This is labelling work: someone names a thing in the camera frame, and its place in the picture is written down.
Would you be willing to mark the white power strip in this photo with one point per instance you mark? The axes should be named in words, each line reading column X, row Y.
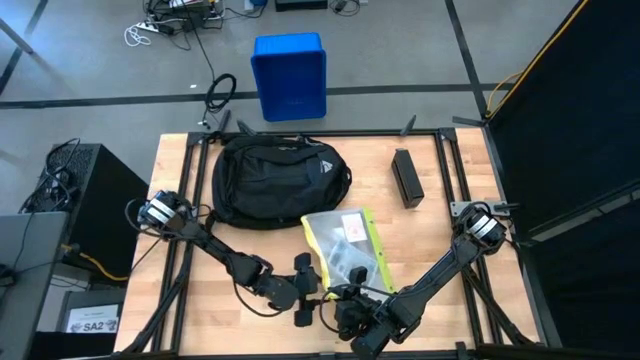
column 149, row 26

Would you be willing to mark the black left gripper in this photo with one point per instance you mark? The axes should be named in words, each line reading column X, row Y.
column 282, row 292

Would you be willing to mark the black computer tower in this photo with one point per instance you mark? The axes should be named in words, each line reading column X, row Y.
column 100, row 190

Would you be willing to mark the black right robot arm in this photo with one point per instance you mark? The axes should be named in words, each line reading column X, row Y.
column 435, row 275

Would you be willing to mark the black aluminium table frame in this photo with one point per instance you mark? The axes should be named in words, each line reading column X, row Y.
column 380, row 133

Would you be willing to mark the flat black floor box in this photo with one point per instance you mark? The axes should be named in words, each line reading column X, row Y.
column 300, row 5

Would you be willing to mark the silver bracket plate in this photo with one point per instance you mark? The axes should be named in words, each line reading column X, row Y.
column 456, row 207

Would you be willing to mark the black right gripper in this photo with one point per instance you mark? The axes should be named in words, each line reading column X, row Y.
column 362, row 310

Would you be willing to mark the blue plastic bin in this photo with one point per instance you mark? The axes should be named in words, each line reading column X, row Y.
column 290, row 75

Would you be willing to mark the grey pole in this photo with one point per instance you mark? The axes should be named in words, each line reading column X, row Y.
column 15, row 37

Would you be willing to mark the black curtain partition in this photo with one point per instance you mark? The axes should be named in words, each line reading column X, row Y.
column 575, row 125

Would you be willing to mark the black backpack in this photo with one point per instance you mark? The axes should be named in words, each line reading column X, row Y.
column 280, row 180

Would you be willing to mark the grey desk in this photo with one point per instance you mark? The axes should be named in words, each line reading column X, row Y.
column 30, row 280

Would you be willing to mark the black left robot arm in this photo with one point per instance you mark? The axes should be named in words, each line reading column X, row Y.
column 215, row 245

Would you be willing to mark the dark grey box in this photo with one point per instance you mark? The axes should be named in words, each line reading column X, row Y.
column 100, row 296

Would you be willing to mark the white SA2 sign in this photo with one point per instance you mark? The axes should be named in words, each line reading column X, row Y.
column 92, row 320

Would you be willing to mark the black weekly pill organizer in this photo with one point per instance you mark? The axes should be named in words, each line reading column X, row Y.
column 407, row 177

